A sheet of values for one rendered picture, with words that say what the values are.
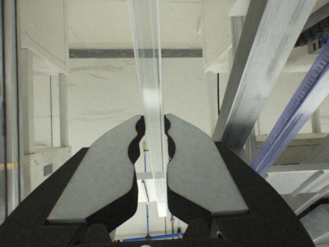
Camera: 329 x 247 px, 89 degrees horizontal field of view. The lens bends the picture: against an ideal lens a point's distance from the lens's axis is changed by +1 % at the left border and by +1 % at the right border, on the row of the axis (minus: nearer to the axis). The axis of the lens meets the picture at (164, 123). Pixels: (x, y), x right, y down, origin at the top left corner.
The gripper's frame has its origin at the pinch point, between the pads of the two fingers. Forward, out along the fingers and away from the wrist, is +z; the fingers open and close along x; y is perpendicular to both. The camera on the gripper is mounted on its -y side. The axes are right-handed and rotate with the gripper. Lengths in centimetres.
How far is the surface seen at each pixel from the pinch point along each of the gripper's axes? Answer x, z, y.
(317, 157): 31.5, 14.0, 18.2
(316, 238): 35, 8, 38
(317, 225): 35, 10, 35
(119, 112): -47, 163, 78
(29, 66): -47, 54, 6
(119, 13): -29, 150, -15
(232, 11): 8.1, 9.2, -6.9
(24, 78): -48, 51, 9
